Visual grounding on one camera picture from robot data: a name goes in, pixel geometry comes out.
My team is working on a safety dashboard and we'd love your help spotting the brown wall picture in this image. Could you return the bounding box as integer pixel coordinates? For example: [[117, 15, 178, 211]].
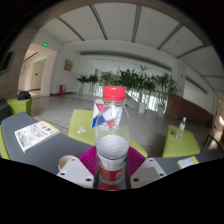
[[63, 59, 74, 73]]

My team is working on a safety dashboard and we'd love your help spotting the large lime green table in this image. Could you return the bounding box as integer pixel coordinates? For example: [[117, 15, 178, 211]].
[[67, 109, 149, 158]]

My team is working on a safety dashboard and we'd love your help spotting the small lime green table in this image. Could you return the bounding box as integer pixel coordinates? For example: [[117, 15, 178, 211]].
[[162, 124, 202, 158]]

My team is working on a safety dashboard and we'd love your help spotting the clear red-capped water bottle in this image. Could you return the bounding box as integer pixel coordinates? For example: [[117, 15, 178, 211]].
[[94, 85, 131, 186]]

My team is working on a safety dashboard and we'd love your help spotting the row of potted green plants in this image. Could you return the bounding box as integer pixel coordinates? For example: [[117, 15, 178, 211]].
[[76, 65, 179, 118]]

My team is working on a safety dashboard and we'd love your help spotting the flat round red coaster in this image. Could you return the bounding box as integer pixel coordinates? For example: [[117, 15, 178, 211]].
[[97, 183, 123, 192]]

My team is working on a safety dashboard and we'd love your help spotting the small clear water bottle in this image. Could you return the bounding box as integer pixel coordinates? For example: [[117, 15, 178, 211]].
[[175, 116, 188, 141]]

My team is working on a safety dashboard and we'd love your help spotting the colourful printed magazine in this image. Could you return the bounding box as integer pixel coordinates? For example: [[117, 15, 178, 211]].
[[13, 120, 61, 154]]

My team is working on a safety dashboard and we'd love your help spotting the wooden bench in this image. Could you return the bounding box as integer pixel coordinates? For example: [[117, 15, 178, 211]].
[[203, 128, 224, 158]]

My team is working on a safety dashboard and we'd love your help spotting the lime green chair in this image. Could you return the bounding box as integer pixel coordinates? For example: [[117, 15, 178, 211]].
[[0, 124, 11, 160]]

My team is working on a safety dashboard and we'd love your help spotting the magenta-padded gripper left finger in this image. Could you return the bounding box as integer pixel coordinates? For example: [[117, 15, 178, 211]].
[[56, 146, 100, 190]]

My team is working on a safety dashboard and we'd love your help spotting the white box with coloured triangles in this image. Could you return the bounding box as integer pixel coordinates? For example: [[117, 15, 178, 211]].
[[91, 98, 123, 129]]

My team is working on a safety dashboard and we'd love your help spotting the black bag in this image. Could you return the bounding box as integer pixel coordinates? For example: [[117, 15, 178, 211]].
[[17, 90, 32, 101]]

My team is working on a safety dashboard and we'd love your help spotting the lime green armchair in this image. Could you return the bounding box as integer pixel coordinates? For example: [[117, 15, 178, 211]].
[[6, 97, 33, 117]]

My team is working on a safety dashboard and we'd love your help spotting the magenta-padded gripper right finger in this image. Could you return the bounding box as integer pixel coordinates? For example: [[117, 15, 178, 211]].
[[127, 146, 168, 190]]

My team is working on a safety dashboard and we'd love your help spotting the dark grey armchair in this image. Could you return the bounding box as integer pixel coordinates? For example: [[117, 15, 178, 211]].
[[0, 98, 10, 124]]

